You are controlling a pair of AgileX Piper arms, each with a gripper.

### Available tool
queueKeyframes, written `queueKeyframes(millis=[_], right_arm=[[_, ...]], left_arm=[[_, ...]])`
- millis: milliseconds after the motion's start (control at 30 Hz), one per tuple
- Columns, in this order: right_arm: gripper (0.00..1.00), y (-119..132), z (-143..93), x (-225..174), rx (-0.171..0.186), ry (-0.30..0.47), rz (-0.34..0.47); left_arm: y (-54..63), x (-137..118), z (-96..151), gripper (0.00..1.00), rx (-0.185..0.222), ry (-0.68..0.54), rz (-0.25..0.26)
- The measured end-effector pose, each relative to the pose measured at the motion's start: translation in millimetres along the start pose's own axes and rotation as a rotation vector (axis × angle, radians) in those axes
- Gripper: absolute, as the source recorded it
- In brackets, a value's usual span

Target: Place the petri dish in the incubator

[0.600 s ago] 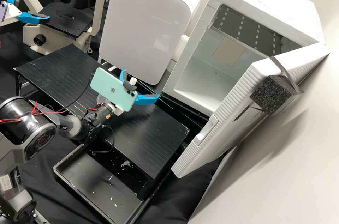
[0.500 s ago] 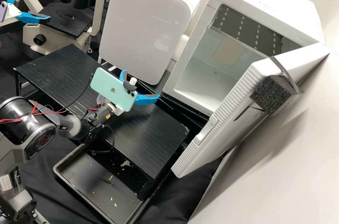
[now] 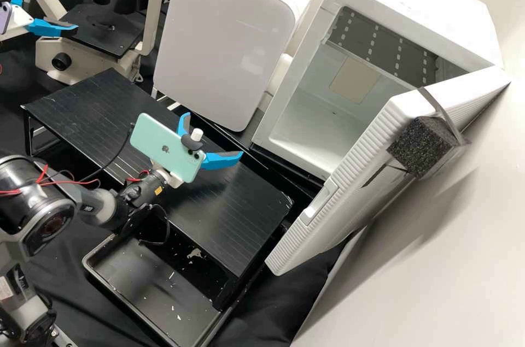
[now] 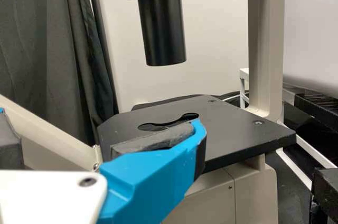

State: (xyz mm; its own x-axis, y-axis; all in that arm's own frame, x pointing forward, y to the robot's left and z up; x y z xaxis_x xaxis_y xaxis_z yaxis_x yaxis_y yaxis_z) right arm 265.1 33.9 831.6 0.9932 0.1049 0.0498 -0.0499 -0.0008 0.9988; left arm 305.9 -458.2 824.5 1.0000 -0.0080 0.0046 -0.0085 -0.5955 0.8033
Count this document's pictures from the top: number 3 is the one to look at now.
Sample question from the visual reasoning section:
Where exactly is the wrist camera phone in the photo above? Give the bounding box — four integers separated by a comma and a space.
0, 0, 12, 36
130, 112, 207, 184

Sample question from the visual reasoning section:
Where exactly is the black cable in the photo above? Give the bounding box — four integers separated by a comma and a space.
53, 123, 137, 186

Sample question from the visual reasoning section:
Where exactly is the cream microscope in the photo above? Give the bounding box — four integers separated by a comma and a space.
0, 0, 166, 86

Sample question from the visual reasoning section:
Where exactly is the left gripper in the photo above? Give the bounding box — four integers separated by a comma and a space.
8, 0, 79, 38

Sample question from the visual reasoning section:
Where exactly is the right wrist camera phone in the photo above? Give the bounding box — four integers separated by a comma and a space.
130, 112, 207, 184

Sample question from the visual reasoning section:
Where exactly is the black tray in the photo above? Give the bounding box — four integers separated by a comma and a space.
81, 233, 233, 347

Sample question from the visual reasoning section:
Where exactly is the left wrist camera phone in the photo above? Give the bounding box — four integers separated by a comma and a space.
0, 0, 12, 36

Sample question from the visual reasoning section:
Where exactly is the incubator door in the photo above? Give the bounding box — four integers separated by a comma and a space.
264, 67, 512, 278

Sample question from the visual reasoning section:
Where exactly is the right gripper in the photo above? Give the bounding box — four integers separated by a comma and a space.
152, 112, 244, 189

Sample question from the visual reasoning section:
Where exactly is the white box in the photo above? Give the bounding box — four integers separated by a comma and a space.
152, 0, 323, 133

